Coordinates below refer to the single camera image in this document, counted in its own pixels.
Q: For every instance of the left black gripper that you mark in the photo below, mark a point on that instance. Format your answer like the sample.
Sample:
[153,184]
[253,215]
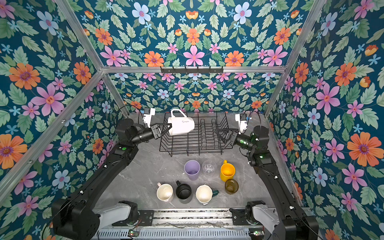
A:
[158,133]

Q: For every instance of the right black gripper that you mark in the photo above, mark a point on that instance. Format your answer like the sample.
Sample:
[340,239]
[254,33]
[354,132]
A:
[231,135]

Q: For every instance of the white ceramic mug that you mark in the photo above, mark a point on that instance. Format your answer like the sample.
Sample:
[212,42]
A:
[180,125]

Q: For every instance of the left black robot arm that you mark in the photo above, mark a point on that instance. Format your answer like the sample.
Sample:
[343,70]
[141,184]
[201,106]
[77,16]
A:
[76,217]

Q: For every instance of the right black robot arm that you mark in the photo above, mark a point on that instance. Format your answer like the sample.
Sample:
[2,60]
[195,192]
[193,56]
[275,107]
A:
[288,221]

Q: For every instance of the clear glass cup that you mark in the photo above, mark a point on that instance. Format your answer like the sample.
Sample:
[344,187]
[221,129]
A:
[209,168]

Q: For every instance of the yellow mug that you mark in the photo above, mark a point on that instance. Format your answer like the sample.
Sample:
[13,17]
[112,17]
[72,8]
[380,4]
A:
[227,171]

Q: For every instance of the lilac plastic tumbler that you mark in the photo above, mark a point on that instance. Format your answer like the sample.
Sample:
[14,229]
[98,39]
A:
[192,169]

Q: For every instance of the amber glass cup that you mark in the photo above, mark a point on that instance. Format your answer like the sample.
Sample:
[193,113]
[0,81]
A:
[231,186]

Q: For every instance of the dark green mug cream inside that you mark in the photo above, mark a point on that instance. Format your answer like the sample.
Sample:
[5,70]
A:
[204,194]

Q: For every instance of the black mug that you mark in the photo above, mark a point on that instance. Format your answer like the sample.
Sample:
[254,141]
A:
[184,192]

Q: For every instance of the black wire dish rack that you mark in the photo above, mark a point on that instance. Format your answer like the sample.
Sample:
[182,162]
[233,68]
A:
[202,140]

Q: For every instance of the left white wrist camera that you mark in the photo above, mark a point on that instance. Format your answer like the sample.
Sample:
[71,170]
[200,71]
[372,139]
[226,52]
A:
[147,116]

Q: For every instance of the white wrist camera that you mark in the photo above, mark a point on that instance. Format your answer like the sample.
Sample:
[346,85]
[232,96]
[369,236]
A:
[242,120]
[147,116]

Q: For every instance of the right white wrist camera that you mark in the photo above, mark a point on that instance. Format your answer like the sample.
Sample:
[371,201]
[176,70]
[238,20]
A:
[242,120]

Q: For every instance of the black hook rail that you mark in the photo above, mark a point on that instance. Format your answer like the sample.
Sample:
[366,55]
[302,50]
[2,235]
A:
[190,70]

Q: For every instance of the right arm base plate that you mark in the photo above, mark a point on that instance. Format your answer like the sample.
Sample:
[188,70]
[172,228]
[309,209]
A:
[239,218]

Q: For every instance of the aluminium mounting rail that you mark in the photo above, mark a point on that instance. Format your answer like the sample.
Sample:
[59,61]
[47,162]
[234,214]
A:
[188,218]

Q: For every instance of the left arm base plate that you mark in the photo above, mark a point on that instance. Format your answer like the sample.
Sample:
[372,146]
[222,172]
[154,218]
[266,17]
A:
[140,218]

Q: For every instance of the white slotted cable duct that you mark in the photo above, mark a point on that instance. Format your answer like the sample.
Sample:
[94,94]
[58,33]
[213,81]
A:
[173,234]

